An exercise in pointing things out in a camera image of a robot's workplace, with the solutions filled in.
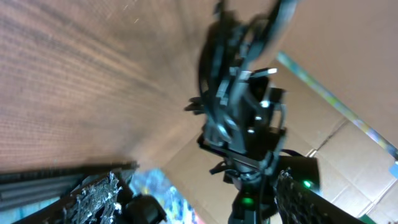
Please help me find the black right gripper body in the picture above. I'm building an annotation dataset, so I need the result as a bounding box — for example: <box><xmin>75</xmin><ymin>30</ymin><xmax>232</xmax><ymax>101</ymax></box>
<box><xmin>197</xmin><ymin>68</ymin><xmax>287</xmax><ymax>170</ymax></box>

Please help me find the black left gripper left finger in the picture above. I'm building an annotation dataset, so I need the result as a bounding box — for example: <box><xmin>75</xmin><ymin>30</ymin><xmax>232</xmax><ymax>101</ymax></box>
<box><xmin>12</xmin><ymin>171</ymin><xmax>131</xmax><ymax>223</ymax></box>

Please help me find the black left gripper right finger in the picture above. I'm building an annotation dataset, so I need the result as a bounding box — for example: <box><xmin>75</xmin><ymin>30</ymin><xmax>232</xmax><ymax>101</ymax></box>
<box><xmin>275</xmin><ymin>170</ymin><xmax>363</xmax><ymax>224</ymax></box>

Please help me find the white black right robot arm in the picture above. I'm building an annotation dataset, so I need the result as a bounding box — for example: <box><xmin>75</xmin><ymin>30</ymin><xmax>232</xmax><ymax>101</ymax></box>
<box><xmin>197</xmin><ymin>68</ymin><xmax>321</xmax><ymax>223</ymax></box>

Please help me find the black aluminium frame rail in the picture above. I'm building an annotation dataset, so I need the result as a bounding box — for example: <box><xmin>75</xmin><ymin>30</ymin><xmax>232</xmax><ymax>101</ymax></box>
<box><xmin>1</xmin><ymin>161</ymin><xmax>139</xmax><ymax>212</ymax></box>

